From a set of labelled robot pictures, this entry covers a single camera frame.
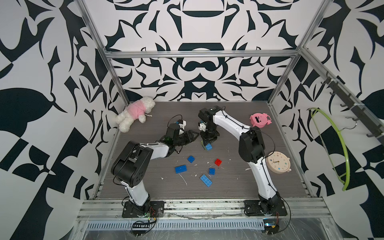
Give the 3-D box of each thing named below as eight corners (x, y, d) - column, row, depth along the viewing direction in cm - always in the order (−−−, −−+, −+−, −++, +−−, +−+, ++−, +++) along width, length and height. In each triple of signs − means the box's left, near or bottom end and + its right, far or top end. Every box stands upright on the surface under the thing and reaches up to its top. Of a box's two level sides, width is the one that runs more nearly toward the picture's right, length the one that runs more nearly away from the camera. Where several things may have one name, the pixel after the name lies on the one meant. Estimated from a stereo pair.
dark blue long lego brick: (175, 173, 88) (175, 172, 86) (174, 168, 90) (174, 166, 88) (187, 171, 89) (187, 169, 87) (186, 165, 91) (186, 164, 89)
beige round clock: (269, 173, 88) (271, 171, 85) (262, 153, 96) (265, 151, 93) (291, 173, 88) (294, 171, 85) (283, 153, 96) (286, 151, 93)
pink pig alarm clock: (252, 128, 108) (254, 124, 104) (249, 116, 114) (250, 113, 111) (270, 128, 108) (273, 124, 104) (266, 116, 114) (268, 113, 111)
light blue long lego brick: (199, 178, 86) (199, 177, 84) (203, 174, 87) (203, 173, 85) (208, 187, 83) (209, 186, 81) (212, 183, 84) (213, 182, 82)
